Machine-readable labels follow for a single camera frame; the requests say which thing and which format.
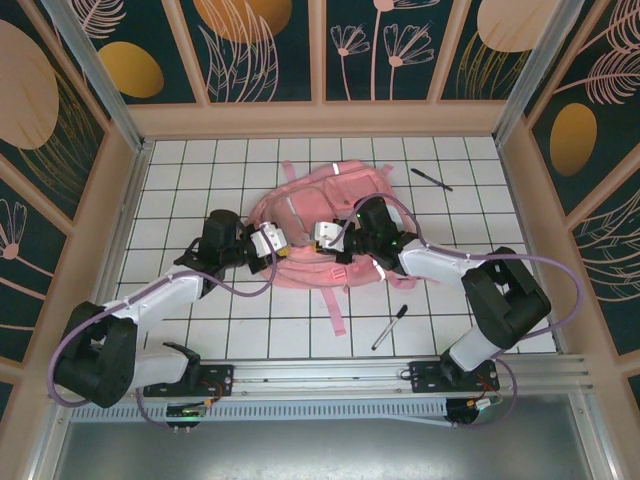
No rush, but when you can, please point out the pink backpack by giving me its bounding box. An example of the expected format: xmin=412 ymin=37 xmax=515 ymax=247
xmin=247 ymin=159 xmax=421 ymax=337

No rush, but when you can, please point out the black pen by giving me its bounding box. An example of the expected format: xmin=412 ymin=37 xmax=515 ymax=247
xmin=410 ymin=167 xmax=454 ymax=192

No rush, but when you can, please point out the white marker with black cap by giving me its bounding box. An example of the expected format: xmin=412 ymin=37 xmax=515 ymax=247
xmin=370 ymin=303 xmax=409 ymax=351

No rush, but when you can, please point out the small electronics board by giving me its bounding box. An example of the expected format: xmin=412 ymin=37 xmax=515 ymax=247
xmin=464 ymin=397 xmax=501 ymax=414
xmin=165 ymin=403 xmax=210 ymax=420

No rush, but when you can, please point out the grey metal panel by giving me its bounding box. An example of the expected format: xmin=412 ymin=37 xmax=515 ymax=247
xmin=49 ymin=399 xmax=601 ymax=480

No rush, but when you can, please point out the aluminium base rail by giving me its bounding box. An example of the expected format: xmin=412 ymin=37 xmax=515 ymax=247
xmin=48 ymin=353 xmax=594 ymax=401

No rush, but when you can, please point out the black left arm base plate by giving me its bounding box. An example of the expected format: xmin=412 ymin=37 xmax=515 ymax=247
xmin=143 ymin=364 xmax=236 ymax=399

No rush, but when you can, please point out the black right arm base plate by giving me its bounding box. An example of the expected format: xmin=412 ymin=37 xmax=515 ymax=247
xmin=408 ymin=359 xmax=501 ymax=394

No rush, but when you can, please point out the grey slotted cable duct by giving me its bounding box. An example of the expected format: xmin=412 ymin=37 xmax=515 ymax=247
xmin=69 ymin=397 xmax=454 ymax=427

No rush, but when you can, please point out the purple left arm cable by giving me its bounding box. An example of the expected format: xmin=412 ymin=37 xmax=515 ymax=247
xmin=49 ymin=227 xmax=281 ymax=432

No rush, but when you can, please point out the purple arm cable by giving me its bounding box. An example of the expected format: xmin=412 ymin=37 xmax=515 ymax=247
xmin=327 ymin=193 xmax=584 ymax=430
xmin=49 ymin=227 xmax=281 ymax=432

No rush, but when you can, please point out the aluminium corner post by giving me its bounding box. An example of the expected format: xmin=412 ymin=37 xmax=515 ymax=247
xmin=39 ymin=0 xmax=151 ymax=151
xmin=492 ymin=0 xmax=596 ymax=146

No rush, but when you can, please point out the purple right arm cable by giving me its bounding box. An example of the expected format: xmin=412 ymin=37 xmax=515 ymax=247
xmin=327 ymin=193 xmax=584 ymax=430

